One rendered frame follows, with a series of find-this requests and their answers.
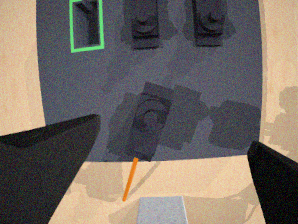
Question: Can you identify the dark grey micro servo with orange cable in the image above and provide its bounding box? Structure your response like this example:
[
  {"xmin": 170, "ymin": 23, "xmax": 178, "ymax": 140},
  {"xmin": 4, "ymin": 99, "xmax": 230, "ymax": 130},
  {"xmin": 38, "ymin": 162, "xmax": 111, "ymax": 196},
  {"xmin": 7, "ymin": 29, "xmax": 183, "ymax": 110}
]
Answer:
[{"xmin": 122, "ymin": 81, "xmax": 174, "ymax": 201}]

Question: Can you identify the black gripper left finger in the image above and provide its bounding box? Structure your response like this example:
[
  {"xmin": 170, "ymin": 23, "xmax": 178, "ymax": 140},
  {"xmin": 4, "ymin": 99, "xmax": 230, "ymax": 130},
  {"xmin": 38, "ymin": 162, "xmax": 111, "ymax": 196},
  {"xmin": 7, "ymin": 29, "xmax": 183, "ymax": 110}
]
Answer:
[{"xmin": 0, "ymin": 113, "xmax": 101, "ymax": 224}]

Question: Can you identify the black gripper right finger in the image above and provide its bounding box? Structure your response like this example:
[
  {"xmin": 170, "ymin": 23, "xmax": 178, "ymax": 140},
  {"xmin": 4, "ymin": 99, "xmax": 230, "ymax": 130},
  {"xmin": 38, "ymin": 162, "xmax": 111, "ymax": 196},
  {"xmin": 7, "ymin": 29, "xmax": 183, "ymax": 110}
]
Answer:
[{"xmin": 247, "ymin": 141, "xmax": 298, "ymax": 224}]

